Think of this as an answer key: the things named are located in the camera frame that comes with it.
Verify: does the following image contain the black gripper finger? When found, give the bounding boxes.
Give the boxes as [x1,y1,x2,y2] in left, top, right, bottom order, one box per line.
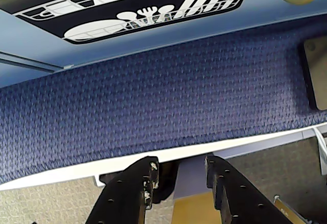
[86,154,160,224]
[204,154,292,224]

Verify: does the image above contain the blue woven mat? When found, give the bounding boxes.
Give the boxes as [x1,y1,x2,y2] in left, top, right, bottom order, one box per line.
[0,23,327,184]

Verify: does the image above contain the tan square pad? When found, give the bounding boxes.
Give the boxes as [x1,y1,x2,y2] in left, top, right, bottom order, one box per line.
[298,36,327,111]

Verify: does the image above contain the blue toy kitchen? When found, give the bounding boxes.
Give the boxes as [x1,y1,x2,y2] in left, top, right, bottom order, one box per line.
[0,0,327,91]

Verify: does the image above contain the dish rack sticker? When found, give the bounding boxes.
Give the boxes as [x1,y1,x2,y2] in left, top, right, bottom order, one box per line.
[0,0,256,44]

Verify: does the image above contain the metal bracket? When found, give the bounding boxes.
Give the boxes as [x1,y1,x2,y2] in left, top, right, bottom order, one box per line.
[272,194,314,224]

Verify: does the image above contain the white cable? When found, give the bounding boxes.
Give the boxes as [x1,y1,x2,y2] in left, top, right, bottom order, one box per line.
[313,128,327,176]

